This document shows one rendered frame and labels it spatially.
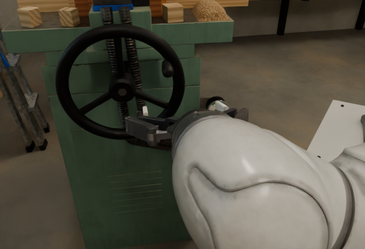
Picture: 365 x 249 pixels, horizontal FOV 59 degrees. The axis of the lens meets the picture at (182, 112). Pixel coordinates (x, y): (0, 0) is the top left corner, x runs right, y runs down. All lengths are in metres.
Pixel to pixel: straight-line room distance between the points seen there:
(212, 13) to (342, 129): 0.45
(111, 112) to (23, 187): 0.92
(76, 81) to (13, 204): 0.92
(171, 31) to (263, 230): 0.74
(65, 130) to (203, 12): 0.54
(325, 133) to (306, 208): 0.67
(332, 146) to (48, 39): 0.75
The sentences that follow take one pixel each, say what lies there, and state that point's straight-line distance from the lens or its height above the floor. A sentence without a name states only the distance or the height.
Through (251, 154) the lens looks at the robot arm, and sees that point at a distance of 0.22.
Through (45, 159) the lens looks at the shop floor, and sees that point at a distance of 1.93.
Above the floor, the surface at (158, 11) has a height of 0.92.
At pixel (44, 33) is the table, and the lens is 0.91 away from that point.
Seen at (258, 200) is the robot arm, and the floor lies 1.00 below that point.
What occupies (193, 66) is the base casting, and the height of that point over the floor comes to 0.77.
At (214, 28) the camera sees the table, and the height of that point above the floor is 0.88.
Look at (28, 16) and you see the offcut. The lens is 0.92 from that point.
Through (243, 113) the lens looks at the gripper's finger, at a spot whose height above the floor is 0.88.
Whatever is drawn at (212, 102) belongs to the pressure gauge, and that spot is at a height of 0.69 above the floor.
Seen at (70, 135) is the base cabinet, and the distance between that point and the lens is 1.04.
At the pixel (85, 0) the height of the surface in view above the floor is 0.94.
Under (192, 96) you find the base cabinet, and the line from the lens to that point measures 0.98.
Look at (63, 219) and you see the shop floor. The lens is 1.58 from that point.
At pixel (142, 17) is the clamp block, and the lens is 0.78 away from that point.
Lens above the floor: 1.14
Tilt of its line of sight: 32 degrees down
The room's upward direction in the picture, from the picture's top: straight up
